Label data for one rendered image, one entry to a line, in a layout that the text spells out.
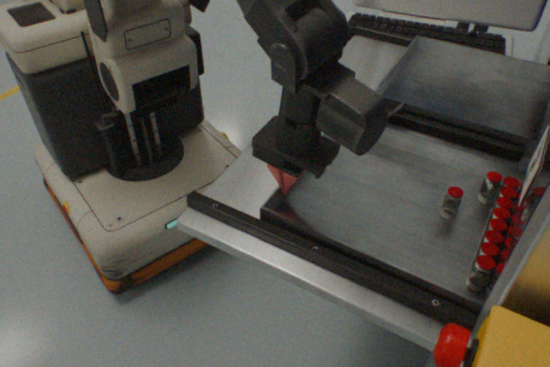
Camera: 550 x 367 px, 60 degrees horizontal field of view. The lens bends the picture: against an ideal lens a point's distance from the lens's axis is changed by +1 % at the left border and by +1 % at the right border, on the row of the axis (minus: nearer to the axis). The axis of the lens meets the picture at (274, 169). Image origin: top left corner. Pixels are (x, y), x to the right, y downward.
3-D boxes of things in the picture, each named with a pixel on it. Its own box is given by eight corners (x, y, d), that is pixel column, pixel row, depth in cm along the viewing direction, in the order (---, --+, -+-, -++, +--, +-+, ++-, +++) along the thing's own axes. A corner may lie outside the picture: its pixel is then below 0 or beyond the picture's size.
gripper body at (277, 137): (317, 183, 59) (328, 139, 54) (248, 149, 62) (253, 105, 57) (339, 154, 63) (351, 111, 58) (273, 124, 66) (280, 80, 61)
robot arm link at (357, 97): (325, -1, 51) (269, 38, 48) (415, 45, 46) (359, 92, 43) (320, 82, 61) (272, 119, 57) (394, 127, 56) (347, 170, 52)
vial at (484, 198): (494, 197, 70) (504, 174, 67) (491, 206, 68) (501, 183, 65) (479, 192, 71) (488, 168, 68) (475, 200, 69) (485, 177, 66)
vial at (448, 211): (457, 211, 68) (465, 190, 65) (453, 222, 66) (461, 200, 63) (442, 206, 68) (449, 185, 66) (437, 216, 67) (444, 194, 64)
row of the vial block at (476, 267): (510, 203, 69) (522, 180, 66) (482, 295, 58) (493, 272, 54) (494, 197, 70) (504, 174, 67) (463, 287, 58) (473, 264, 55)
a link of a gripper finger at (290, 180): (290, 214, 66) (299, 168, 59) (246, 192, 68) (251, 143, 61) (311, 185, 70) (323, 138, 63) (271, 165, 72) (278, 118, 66)
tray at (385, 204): (551, 198, 70) (560, 181, 67) (518, 342, 53) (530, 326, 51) (338, 127, 83) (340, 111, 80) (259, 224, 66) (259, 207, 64)
